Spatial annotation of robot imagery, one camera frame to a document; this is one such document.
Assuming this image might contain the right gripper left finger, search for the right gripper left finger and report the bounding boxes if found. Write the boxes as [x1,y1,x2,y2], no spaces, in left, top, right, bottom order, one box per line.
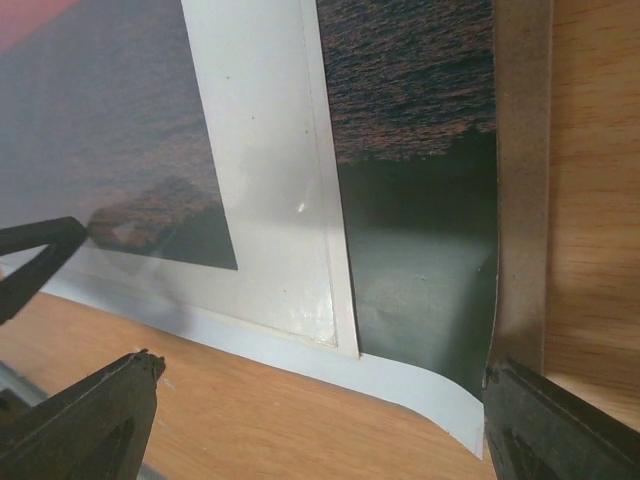
[1,349,165,479]

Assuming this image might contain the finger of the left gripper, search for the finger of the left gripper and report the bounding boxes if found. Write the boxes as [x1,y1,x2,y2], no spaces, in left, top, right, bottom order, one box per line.
[1,217,88,325]

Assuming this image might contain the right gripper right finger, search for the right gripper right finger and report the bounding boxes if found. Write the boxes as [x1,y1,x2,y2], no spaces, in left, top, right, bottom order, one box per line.
[482,357,639,479]

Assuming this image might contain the white mat board with glass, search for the white mat board with glass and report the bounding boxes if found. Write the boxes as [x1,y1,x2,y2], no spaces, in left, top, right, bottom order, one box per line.
[0,0,362,360]

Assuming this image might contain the red sunset photo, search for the red sunset photo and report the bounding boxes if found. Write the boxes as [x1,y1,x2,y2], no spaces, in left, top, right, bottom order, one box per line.
[37,0,501,461]

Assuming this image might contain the brown frame backing board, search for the brown frame backing board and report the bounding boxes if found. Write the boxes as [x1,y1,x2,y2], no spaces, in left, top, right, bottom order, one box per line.
[491,0,553,372]

